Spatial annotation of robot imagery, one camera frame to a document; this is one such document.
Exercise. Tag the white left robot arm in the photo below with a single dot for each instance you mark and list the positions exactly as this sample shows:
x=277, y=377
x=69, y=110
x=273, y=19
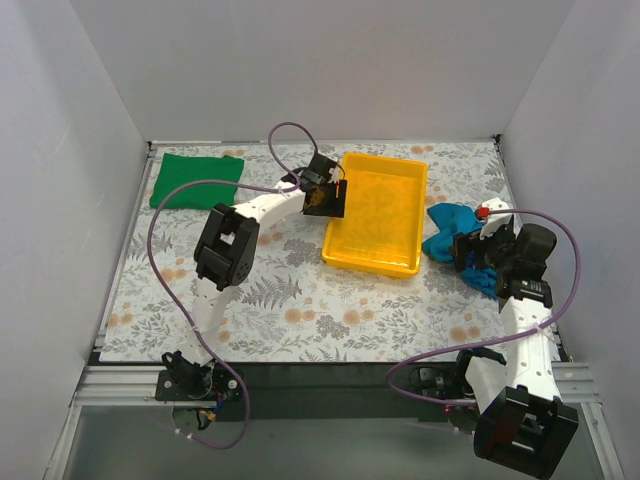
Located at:
x=225, y=252

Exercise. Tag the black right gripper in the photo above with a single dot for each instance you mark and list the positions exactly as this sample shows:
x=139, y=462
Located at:
x=463, y=251

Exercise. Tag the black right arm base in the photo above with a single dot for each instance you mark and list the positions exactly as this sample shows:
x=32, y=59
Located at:
x=448, y=382

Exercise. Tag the green folded t shirt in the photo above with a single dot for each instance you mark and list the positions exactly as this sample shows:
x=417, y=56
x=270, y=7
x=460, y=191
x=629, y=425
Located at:
x=176, y=171

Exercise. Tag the blue t shirt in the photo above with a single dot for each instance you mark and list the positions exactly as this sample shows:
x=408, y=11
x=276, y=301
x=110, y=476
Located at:
x=452, y=219

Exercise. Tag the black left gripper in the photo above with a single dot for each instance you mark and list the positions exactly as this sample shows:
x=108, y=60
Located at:
x=326, y=198

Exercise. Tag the floral patterned table mat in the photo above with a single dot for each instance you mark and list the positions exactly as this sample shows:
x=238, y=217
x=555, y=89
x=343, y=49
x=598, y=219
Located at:
x=293, y=307

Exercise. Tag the aluminium frame rail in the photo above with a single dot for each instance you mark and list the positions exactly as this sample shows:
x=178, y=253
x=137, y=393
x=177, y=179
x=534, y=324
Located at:
x=135, y=385

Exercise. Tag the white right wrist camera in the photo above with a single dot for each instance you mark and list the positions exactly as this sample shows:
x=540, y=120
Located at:
x=493, y=214

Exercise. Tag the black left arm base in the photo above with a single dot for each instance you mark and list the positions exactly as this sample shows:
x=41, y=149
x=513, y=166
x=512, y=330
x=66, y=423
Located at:
x=182, y=380

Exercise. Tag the yellow plastic tray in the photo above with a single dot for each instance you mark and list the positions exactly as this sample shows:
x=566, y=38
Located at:
x=382, y=227

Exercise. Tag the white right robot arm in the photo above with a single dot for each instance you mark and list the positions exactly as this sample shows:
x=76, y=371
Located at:
x=523, y=422

